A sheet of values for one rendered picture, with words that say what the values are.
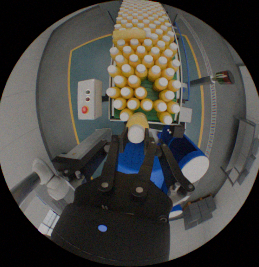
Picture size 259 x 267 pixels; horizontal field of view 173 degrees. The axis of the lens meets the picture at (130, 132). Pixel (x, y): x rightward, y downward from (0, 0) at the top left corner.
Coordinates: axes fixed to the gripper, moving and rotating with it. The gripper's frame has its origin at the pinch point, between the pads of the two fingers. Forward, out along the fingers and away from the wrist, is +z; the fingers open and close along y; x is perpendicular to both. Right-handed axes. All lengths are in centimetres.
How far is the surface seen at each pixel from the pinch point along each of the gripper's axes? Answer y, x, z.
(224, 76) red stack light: 36.0, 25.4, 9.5
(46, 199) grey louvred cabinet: -141, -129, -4
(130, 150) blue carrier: -3.4, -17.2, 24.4
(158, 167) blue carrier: 9.5, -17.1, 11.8
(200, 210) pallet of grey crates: 244, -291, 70
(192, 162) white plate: 39, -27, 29
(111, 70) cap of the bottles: -13.4, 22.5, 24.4
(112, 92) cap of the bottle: -12.7, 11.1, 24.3
